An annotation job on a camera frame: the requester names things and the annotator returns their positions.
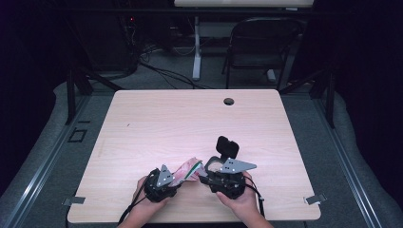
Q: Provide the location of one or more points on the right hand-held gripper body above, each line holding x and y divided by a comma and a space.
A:
226, 185

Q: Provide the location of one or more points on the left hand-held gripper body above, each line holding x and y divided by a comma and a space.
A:
161, 186

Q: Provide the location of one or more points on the pink plastic packet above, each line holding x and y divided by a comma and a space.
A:
187, 172

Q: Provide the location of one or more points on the glass jar with black lid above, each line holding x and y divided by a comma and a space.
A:
226, 147

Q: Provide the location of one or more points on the person's left hand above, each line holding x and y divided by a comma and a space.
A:
149, 202

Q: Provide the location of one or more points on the person's right hand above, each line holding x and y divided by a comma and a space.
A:
242, 202

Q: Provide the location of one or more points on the grey tape strip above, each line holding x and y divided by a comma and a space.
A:
315, 199
74, 200

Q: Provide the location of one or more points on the white desk leg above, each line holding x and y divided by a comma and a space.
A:
197, 53

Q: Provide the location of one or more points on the black folding chair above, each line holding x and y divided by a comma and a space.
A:
261, 47

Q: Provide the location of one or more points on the aluminium floor rail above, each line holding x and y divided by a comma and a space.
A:
44, 161
345, 161

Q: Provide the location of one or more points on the black metal frame stand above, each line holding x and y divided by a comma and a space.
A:
329, 95
71, 95

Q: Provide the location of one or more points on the black horizontal frame bar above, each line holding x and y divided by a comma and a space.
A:
190, 11

